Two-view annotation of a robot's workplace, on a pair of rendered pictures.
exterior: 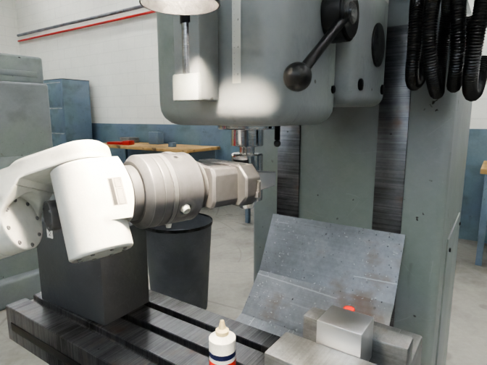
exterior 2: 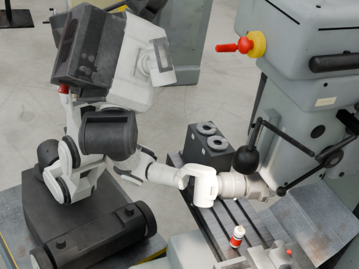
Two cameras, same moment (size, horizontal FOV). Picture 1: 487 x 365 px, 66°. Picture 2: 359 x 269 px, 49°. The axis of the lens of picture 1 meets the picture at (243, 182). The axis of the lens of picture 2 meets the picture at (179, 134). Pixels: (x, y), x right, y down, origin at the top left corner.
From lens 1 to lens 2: 93 cm
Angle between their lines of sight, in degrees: 37
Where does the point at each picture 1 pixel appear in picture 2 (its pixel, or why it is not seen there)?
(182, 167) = (237, 187)
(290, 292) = (296, 213)
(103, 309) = not seen: hidden behind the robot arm
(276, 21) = (285, 167)
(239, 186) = (259, 196)
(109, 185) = (210, 188)
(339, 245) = (332, 208)
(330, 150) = not seen: hidden behind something
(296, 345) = (259, 252)
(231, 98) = (264, 174)
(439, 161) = not seen: outside the picture
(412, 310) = (351, 258)
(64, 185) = (197, 183)
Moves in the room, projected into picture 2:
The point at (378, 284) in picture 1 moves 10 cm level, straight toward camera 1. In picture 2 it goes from (337, 239) to (321, 250)
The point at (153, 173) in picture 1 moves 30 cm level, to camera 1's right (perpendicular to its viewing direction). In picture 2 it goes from (226, 188) to (317, 239)
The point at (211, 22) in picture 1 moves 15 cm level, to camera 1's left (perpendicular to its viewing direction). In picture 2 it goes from (265, 150) to (220, 127)
